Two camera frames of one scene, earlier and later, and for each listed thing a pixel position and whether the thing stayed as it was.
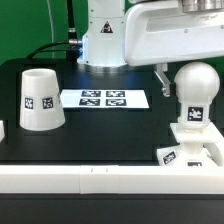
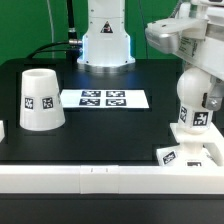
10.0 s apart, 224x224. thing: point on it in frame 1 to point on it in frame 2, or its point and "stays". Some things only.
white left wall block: [2, 130] stays
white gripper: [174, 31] to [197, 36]
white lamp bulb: [196, 85] stays
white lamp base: [199, 148] stays
